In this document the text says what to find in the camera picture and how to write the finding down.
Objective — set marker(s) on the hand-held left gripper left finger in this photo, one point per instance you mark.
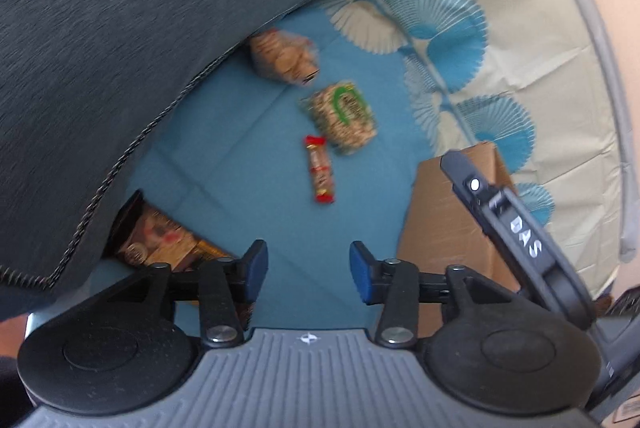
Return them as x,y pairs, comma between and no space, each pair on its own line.
257,268

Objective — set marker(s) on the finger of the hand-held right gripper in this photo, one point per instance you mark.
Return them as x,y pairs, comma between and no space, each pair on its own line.
520,233

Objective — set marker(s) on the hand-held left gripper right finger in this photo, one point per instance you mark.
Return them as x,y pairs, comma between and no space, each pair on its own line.
361,273

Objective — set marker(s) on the cardboard box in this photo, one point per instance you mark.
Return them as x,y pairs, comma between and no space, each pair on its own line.
450,228

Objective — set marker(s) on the dark printed snack packet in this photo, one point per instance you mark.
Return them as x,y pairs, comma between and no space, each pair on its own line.
150,238

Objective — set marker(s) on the slim red snack packet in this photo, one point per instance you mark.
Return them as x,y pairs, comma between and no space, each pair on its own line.
320,168

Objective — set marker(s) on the round green-label rice cake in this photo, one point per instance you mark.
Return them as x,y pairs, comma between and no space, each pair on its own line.
345,116

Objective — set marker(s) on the fan-print cream blue sheet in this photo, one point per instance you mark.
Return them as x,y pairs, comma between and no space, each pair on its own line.
525,58

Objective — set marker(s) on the grey cloth cover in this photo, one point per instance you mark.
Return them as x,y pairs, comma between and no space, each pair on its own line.
595,33

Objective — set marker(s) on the clear cracker packet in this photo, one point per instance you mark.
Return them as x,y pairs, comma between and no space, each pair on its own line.
282,56

